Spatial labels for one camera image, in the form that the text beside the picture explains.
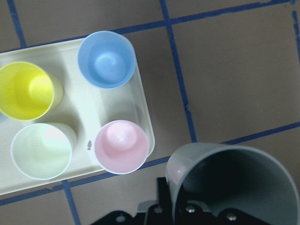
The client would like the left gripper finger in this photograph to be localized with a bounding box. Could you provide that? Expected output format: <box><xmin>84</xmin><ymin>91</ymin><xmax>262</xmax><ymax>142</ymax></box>
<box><xmin>157</xmin><ymin>177</ymin><xmax>172</xmax><ymax>211</ymax></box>

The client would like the white plastic cup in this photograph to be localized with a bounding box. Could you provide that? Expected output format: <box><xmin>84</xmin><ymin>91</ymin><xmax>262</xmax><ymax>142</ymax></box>
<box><xmin>165</xmin><ymin>142</ymin><xmax>300</xmax><ymax>225</ymax></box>

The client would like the pink plastic cup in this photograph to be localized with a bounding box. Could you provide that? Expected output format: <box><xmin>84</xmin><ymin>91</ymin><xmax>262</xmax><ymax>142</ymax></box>
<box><xmin>94</xmin><ymin>120</ymin><xmax>150</xmax><ymax>174</ymax></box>

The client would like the pale green plastic cup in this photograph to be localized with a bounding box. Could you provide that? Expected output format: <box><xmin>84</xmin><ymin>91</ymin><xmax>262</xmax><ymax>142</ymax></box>
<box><xmin>10</xmin><ymin>123</ymin><xmax>77</xmax><ymax>180</ymax></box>

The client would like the blue plastic cup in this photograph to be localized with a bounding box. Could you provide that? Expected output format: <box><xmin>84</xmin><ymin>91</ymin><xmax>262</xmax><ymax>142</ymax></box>
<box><xmin>77</xmin><ymin>31</ymin><xmax>137</xmax><ymax>89</ymax></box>

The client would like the yellow plastic cup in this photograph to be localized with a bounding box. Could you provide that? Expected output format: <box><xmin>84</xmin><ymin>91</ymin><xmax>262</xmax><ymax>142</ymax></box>
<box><xmin>0</xmin><ymin>61</ymin><xmax>64</xmax><ymax>120</ymax></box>

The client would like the cream plastic tray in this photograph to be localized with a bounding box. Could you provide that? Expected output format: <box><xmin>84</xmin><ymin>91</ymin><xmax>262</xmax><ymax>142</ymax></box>
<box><xmin>0</xmin><ymin>39</ymin><xmax>155</xmax><ymax>182</ymax></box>

